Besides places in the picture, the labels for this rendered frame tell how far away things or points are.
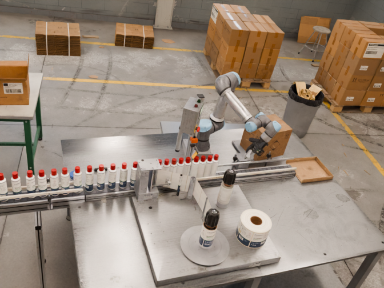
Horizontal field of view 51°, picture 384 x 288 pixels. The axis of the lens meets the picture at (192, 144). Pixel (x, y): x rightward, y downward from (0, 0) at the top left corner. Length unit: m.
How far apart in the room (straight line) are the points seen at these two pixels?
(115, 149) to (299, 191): 1.47
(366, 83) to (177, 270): 4.66
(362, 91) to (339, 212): 3.47
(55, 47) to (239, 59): 2.75
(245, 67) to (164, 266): 4.30
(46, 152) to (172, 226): 2.27
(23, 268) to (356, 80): 4.87
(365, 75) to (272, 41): 1.40
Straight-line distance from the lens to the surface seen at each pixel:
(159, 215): 2.68
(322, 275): 3.61
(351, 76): 6.20
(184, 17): 8.14
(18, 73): 4.01
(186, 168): 2.85
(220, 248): 2.56
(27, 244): 3.69
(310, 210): 3.14
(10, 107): 3.84
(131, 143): 3.32
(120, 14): 8.00
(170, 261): 2.45
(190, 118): 2.64
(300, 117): 5.28
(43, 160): 4.46
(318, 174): 3.52
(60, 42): 6.49
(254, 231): 2.53
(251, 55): 6.17
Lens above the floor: 2.81
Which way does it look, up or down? 36 degrees down
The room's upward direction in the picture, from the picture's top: 11 degrees clockwise
